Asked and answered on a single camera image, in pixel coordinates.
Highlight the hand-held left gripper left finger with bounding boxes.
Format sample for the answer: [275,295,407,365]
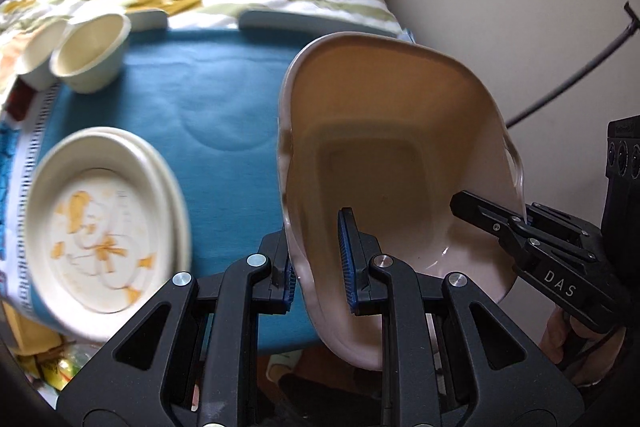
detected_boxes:
[57,231,297,427]

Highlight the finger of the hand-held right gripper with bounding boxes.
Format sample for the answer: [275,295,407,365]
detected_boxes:
[449,191,628,339]
[525,202,603,253]

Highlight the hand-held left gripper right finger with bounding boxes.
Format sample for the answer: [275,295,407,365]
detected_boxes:
[337,208,584,427]

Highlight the pink square bowl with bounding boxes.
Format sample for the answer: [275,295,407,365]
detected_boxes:
[276,32,526,370]

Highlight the cartoon print plate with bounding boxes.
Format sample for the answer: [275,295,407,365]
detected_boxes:
[22,127,188,343]

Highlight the person's right hand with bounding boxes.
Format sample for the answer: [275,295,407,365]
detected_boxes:
[541,307,611,389]

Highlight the blue patterned tablecloth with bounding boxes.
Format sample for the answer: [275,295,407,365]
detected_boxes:
[0,24,416,353]

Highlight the yellow bag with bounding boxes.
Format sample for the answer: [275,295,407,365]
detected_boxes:
[14,322,97,394]

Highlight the cream round bowl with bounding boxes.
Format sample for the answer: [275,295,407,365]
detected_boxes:
[50,13,132,95]

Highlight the small white bowl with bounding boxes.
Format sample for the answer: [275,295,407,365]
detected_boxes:
[12,19,68,90]

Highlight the black cable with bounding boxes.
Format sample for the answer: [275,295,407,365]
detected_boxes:
[505,2,640,128]

